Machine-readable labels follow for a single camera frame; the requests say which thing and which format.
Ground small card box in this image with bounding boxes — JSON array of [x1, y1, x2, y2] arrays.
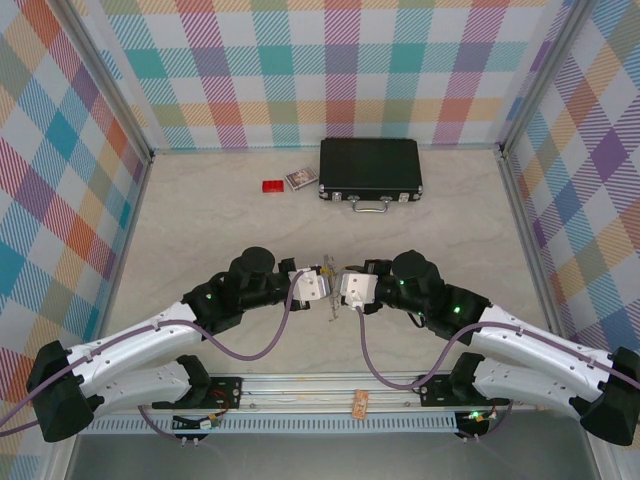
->
[[284, 167, 319, 192]]

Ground black carrying case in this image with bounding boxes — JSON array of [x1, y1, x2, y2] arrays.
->
[[318, 138, 424, 214]]

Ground small orange printed card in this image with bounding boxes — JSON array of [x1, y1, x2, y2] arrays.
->
[[351, 389, 372, 420]]

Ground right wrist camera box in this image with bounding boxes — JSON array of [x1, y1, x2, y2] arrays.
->
[[334, 269, 384, 310]]

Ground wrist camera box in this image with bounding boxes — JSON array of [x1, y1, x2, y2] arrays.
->
[[334, 269, 384, 310], [291, 268, 335, 305]]

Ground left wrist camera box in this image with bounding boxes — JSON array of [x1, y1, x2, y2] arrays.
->
[[291, 268, 335, 305]]

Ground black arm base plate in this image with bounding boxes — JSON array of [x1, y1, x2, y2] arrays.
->
[[151, 375, 244, 411], [417, 372, 512, 407]]

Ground red black power wires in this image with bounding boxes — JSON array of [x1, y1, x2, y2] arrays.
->
[[201, 387, 236, 431], [469, 393, 502, 426]]

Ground long aluminium base rail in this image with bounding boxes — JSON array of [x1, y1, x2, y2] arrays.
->
[[53, 370, 603, 415]]

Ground aluminium side rail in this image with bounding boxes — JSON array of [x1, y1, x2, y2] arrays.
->
[[498, 149, 574, 371], [85, 152, 155, 375]]

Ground slotted grey cable duct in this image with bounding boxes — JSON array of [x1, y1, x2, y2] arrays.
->
[[79, 412, 459, 435]]

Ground thin aluminium wall rail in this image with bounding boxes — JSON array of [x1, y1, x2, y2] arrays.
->
[[149, 143, 503, 155]]

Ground black round cable mount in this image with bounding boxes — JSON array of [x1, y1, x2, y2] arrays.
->
[[171, 413, 212, 447], [453, 418, 492, 444]]

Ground aluminium corner post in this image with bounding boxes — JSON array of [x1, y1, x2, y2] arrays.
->
[[498, 0, 597, 157], [58, 0, 154, 165]]

